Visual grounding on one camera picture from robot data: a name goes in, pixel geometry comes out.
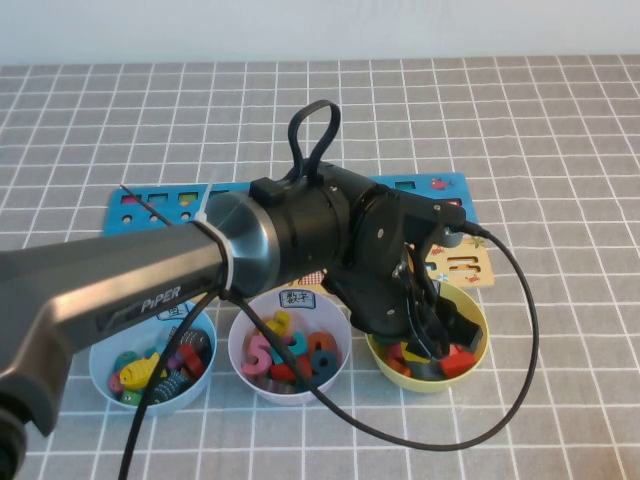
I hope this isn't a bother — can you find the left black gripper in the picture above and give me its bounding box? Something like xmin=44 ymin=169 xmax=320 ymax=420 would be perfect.
xmin=322 ymin=249 xmax=490 ymax=363

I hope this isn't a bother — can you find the slate puzzle piece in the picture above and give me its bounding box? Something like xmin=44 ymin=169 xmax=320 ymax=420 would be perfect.
xmin=409 ymin=362 xmax=446 ymax=382

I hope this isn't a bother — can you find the red trapezoid puzzle piece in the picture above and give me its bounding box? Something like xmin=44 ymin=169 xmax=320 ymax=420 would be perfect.
xmin=439 ymin=349 xmax=476 ymax=379

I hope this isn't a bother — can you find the yellow plastic bowl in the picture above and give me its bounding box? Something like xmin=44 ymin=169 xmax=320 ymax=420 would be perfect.
xmin=363 ymin=282 xmax=490 ymax=394

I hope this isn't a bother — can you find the pink plastic bowl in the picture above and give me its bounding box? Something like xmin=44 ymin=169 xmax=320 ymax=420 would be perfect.
xmin=227 ymin=288 xmax=353 ymax=406

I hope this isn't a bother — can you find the light blue plastic bowl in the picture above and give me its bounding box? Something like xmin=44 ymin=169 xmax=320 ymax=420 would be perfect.
xmin=88 ymin=299 xmax=219 ymax=418

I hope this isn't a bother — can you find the colourful wooden puzzle board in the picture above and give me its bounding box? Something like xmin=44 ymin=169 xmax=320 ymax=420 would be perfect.
xmin=102 ymin=172 xmax=496 ymax=291

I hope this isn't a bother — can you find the orange wooden number zero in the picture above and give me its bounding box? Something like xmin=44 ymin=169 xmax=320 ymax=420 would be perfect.
xmin=305 ymin=332 xmax=337 ymax=357

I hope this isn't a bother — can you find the slate wooden number nine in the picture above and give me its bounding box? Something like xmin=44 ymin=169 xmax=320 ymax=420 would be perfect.
xmin=304 ymin=349 xmax=339 ymax=390

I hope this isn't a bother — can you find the teal wooden number two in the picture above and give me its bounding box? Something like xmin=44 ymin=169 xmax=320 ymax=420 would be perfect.
xmin=271 ymin=330 xmax=307 ymax=365

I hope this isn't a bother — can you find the paper label reading 数字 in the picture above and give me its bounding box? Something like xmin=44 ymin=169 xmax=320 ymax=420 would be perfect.
xmin=279 ymin=288 xmax=318 ymax=310

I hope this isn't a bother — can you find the yellow wooden number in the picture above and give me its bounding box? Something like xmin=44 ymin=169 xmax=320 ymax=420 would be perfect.
xmin=258 ymin=310 xmax=292 ymax=340

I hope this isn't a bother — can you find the red wooden number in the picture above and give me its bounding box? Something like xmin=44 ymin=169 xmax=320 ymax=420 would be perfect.
xmin=269 ymin=360 xmax=315 ymax=382

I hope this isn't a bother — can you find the pink wooden number five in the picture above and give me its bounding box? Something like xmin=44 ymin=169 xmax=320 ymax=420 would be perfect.
xmin=240 ymin=334 xmax=274 ymax=377

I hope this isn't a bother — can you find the brown striped wooden fish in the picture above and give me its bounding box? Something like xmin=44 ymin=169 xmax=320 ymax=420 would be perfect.
xmin=169 ymin=327 xmax=211 ymax=354

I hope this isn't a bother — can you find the red wooden fish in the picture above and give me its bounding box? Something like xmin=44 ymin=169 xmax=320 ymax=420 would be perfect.
xmin=177 ymin=343 xmax=206 ymax=381

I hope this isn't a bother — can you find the gray white-checked tablecloth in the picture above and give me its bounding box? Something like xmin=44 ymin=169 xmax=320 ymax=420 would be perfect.
xmin=0 ymin=52 xmax=640 ymax=480

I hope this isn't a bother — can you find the dark gray wooden fish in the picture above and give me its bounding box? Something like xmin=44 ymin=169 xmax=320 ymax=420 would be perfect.
xmin=148 ymin=374 xmax=194 ymax=405

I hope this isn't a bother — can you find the white zip tie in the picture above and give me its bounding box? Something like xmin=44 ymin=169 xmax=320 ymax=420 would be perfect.
xmin=192 ymin=183 xmax=236 ymax=294

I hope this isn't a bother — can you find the yellow wooden fish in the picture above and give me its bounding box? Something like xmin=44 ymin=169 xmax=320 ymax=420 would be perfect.
xmin=118 ymin=351 xmax=167 ymax=392

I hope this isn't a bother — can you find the thin black zip tie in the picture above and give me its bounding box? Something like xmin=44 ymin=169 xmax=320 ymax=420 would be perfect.
xmin=121 ymin=183 xmax=172 ymax=227

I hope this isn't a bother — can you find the black camera cable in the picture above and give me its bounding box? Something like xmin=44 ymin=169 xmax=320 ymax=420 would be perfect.
xmin=117 ymin=222 xmax=540 ymax=480

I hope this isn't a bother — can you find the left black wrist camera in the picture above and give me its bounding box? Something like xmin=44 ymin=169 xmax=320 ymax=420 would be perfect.
xmin=402 ymin=192 xmax=469 ymax=249

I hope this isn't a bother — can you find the black strap loop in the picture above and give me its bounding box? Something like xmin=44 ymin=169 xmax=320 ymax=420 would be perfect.
xmin=288 ymin=99 xmax=342 ymax=181

